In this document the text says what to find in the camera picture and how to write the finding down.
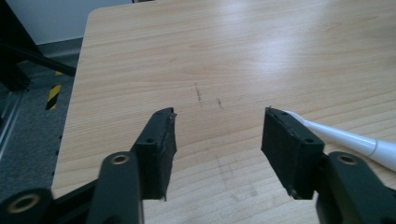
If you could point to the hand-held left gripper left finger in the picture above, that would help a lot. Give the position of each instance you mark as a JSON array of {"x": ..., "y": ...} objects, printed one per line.
[{"x": 155, "y": 155}]

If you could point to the black metal stand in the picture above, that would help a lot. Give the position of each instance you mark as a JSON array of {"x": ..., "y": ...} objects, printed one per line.
[{"x": 14, "y": 59}]

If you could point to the grey metal floor rail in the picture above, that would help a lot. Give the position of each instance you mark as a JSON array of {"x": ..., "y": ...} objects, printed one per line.
[{"x": 8, "y": 118}]

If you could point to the white slender plastic tool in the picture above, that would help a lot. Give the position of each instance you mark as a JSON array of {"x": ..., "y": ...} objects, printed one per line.
[{"x": 351, "y": 140}]

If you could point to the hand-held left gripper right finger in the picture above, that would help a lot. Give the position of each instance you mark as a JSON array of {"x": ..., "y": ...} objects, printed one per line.
[{"x": 289, "y": 149}]

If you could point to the yellow black striped floor tape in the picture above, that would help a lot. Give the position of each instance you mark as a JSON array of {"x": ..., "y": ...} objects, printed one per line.
[{"x": 53, "y": 97}]

